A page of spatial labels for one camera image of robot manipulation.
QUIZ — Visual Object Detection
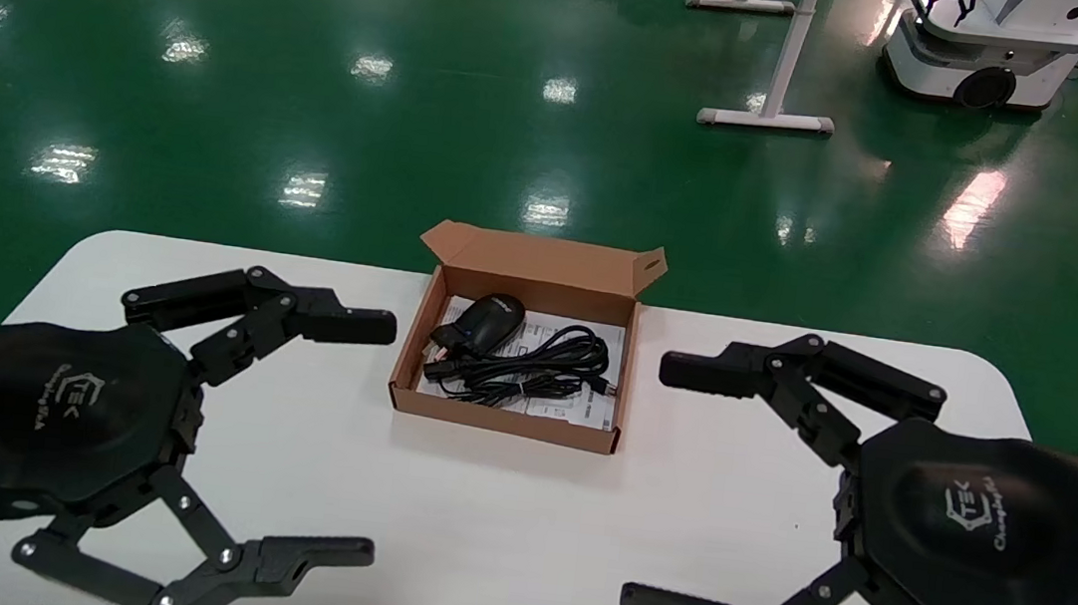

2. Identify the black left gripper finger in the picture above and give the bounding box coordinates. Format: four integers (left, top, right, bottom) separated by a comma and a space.
6, 449, 383, 605
114, 252, 402, 406

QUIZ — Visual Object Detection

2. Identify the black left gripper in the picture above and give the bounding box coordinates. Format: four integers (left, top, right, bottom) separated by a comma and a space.
0, 311, 211, 547

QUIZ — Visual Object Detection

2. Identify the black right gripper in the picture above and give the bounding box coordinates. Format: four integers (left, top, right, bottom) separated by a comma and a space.
620, 317, 1078, 605

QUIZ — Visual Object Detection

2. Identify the black wired computer mouse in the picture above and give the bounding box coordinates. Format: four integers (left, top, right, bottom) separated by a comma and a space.
421, 286, 625, 422

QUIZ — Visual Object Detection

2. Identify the black power cable with plug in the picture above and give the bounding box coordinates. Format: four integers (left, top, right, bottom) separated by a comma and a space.
419, 309, 616, 417

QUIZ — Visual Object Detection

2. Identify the brown cardboard box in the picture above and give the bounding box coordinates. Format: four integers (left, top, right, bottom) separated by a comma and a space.
386, 216, 672, 460

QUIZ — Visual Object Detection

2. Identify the printed white paper sheet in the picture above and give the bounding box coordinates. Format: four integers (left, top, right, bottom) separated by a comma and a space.
415, 293, 629, 432

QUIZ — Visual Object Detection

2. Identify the white metal stand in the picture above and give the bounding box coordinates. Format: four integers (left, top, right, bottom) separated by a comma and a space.
695, 0, 847, 139

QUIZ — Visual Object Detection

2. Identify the white wheeled robot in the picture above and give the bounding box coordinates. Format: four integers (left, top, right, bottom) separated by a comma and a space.
876, 0, 1078, 120

